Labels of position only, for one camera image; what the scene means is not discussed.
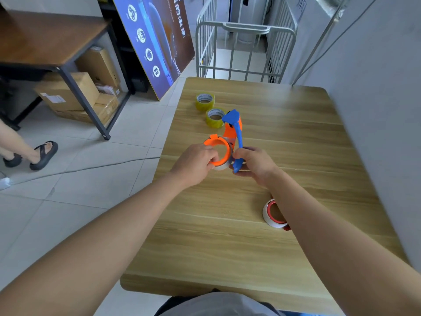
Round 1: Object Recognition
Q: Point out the person's left forearm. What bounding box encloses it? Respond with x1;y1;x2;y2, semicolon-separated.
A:
0;171;198;316

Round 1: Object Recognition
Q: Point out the blue poster board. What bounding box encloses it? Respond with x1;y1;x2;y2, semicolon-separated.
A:
111;0;196;101

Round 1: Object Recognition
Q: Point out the person's right forearm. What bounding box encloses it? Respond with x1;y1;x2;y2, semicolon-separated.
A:
263;168;421;316

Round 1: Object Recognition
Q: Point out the grey floor cable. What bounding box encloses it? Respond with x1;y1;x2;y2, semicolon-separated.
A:
0;156;162;187

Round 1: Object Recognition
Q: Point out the yellow tape roll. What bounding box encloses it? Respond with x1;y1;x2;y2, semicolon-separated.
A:
196;93;216;112
205;108;226;129

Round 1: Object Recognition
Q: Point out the small white package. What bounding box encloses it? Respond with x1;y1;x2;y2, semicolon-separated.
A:
95;83;121;98

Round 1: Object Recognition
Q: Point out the flat cardboard box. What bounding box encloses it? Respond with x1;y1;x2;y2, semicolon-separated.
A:
54;93;120;125

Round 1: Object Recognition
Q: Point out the upright cardboard box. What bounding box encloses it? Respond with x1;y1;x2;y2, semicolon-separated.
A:
76;47;121;89

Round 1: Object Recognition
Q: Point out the person's right hand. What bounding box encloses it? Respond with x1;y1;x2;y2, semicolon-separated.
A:
230;147;283;189

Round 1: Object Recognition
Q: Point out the white standing appliance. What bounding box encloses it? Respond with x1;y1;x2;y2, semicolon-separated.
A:
230;0;269;43

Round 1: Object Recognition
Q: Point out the black shelf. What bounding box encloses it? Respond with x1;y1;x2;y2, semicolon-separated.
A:
98;0;149;94

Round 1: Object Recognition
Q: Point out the large cardboard box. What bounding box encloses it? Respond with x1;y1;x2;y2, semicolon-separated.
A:
34;72;100;112

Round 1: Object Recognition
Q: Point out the person's left hand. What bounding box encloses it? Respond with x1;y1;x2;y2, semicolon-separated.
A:
169;144;220;188

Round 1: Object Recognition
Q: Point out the orange and blue tape dispenser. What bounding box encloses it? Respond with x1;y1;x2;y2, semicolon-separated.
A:
203;109;246;174

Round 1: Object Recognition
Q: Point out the red and white tape roll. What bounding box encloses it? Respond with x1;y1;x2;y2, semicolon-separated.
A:
262;199;292;231

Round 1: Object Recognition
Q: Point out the thin wall cable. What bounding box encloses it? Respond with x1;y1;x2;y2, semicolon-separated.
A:
296;0;384;83

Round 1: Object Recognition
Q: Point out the grey metal cage cart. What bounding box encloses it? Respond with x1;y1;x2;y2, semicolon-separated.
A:
195;0;298;84

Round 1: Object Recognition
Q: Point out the slanted metal pole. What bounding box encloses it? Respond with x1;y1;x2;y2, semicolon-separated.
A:
291;0;350;86

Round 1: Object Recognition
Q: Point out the black sandal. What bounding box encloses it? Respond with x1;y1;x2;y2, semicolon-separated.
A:
30;141;59;171
3;153;23;168

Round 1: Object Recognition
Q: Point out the dark wooden table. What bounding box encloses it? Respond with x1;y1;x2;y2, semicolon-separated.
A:
0;9;132;141

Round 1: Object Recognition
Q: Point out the person's grey shirt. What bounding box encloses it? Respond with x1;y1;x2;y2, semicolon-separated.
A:
154;289;329;316

